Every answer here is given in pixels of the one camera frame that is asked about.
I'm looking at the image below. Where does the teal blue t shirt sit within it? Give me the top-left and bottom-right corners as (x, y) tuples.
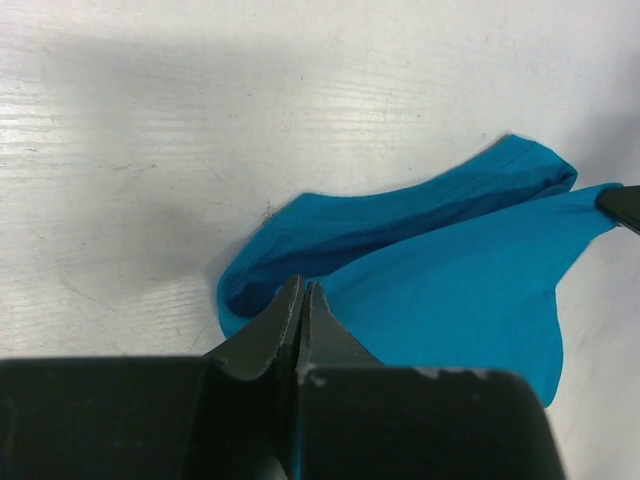
(217, 135), (615, 405)

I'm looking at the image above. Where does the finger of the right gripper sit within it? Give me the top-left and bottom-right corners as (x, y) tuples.
(596, 185), (640, 234)

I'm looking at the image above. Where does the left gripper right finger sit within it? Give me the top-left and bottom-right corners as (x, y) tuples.
(297, 283), (565, 479)

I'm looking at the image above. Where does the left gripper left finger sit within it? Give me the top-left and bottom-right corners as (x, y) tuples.
(1, 276), (305, 479)

